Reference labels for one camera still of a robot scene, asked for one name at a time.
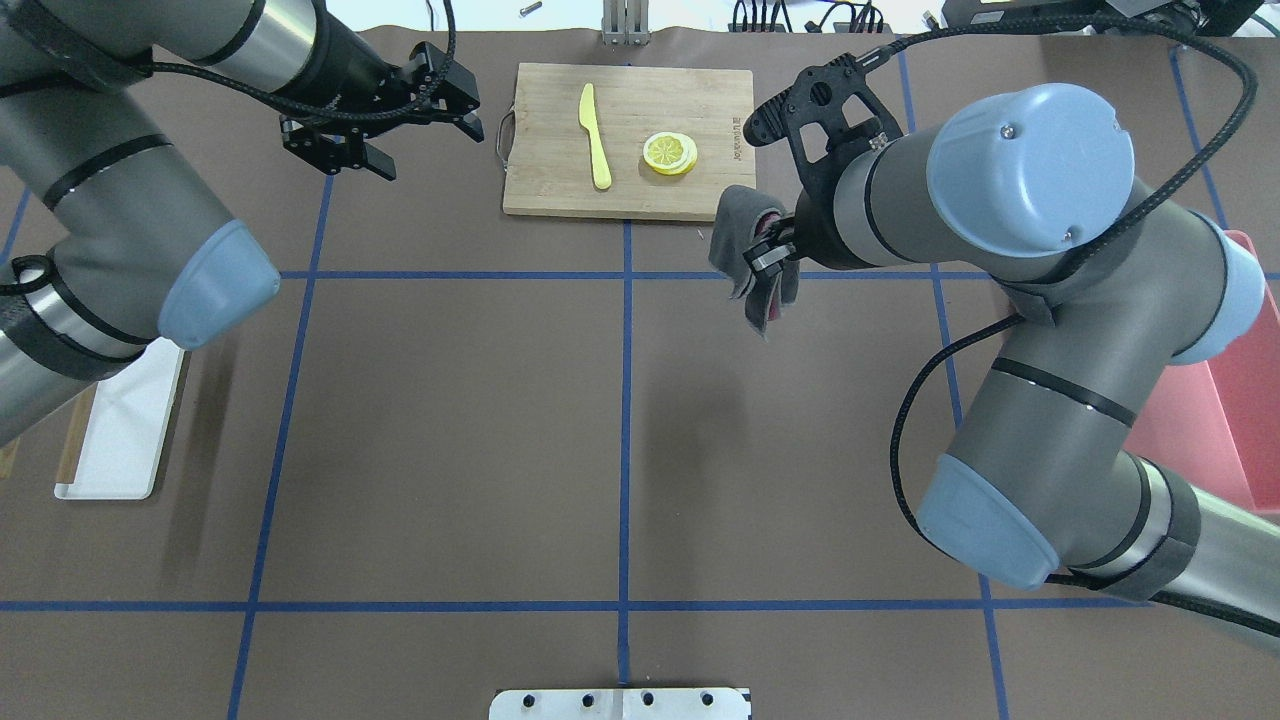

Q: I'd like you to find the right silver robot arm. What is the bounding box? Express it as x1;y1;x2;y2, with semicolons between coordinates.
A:
724;83;1277;653

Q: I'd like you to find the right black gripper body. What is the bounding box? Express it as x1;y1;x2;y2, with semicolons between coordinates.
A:
781;184;851;269

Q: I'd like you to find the bamboo cutting board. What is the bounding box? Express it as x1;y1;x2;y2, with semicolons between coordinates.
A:
502;61;756;222

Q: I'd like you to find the pink plastic bin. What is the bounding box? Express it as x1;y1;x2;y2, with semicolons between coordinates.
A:
1124;292;1279;520

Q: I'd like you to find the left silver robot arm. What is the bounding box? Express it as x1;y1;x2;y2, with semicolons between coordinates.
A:
1;1;484;443

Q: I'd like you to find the grey microfibre cloth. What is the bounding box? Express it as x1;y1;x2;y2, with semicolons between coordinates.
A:
708;184;800;337

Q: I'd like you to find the white rectangular tray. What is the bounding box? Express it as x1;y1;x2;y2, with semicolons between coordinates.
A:
52;338;186;502

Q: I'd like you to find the white metal mounting plate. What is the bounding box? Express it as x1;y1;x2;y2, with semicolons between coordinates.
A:
488;687;753;719

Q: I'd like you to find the yellow lemon slice toy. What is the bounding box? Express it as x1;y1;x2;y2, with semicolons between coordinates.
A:
643;131;699;176

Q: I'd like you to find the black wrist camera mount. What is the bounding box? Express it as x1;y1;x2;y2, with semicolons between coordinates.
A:
742;46;904;202

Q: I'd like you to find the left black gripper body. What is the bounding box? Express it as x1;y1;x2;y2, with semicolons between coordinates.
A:
335;42;451;136

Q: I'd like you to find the yellow plastic knife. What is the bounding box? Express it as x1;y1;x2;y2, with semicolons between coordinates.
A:
577;83;613;191

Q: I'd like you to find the wooden towel rack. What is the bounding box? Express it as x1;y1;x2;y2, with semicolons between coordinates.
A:
1;386;97;486

